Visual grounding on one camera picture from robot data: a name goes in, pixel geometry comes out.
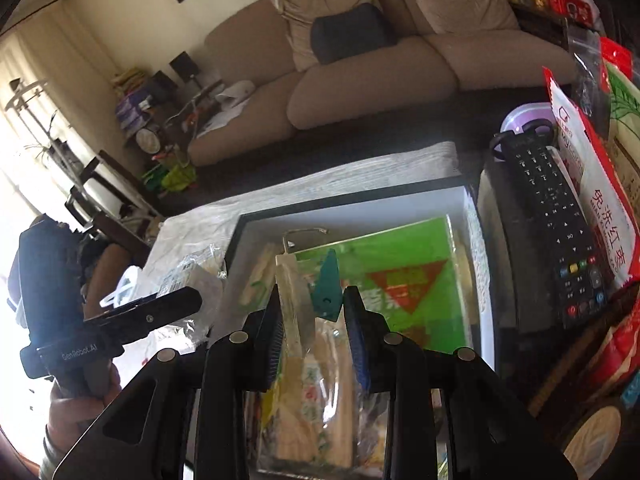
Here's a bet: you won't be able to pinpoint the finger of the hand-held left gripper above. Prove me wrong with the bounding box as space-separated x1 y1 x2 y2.
82 287 203 346

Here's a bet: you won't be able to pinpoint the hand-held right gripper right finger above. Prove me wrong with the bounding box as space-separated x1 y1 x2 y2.
342 285 578 480

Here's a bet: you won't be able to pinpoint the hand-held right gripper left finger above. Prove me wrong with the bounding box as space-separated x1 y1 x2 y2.
52 287 286 480

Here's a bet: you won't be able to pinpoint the clear pack of wooden forks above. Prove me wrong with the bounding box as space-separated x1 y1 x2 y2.
257 252 386 476

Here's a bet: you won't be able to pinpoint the tape roll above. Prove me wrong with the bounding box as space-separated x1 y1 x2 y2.
157 242 228 341

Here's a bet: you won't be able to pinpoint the teal plastic scraper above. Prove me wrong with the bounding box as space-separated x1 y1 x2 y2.
310 249 343 322

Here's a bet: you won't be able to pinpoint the clear bag with metal hooks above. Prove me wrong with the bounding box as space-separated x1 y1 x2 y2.
282 227 330 256

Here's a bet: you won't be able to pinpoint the black box with white inside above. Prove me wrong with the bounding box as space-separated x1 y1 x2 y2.
222 175 501 480

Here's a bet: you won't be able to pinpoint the person's left forearm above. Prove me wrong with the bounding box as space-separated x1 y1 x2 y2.
39 430 71 480

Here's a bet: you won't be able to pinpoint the person's left hand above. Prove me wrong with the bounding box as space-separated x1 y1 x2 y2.
44 362 123 456

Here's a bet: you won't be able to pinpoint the brown armchair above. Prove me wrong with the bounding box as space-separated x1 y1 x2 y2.
82 220 161 291

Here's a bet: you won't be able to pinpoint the green packet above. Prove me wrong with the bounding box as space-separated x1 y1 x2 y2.
292 216 473 356

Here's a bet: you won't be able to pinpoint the dark wooden chair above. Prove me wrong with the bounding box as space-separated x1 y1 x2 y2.
65 150 166 241

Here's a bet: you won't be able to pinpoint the bright green bag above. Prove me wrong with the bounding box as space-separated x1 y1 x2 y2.
160 165 198 193

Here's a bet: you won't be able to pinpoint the round table clock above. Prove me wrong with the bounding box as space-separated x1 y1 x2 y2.
135 127 162 153

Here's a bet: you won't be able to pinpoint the white floor stand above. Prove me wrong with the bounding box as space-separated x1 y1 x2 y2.
5 77 76 176

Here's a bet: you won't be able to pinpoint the stack of purple tissue packs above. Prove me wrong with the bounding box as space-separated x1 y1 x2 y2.
116 87 153 133

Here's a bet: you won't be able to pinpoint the white papers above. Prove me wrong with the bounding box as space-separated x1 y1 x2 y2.
197 102 251 136

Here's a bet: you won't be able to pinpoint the sheer beige curtain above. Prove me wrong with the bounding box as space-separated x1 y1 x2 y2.
0 22 123 196

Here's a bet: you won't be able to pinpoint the black remote control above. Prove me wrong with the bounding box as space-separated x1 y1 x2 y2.
492 130 608 331

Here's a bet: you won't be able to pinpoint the white rounded device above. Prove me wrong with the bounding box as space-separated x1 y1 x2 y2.
217 81 256 108

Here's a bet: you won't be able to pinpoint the brown sofa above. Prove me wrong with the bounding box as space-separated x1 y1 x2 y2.
187 0 581 168

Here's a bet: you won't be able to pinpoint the red plastic packet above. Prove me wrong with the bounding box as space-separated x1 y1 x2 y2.
580 305 640 406

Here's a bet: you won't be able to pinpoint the round cream lid tin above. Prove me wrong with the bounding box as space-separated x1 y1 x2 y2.
562 400 636 480

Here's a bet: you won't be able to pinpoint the purple round lid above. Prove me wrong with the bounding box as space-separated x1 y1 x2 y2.
501 102 558 136

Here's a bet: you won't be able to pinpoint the red and white snack packet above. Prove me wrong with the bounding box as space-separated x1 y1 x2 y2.
542 65 640 291

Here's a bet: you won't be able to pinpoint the dark blue cushion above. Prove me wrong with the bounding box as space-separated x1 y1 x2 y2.
310 2 398 66

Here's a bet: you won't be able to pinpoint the beige plush pillow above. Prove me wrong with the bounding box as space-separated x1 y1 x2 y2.
274 0 386 73

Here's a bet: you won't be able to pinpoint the clear zip bag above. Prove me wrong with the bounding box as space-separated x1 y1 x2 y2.
565 20 613 126

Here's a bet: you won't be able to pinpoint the green and white rice bag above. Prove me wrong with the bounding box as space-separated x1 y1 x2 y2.
602 62 640 161

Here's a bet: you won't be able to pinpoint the dark wooden cabinet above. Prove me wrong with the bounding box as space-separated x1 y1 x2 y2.
515 2 571 56

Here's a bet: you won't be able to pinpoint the red gift box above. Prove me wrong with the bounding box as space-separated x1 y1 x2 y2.
545 0 601 28

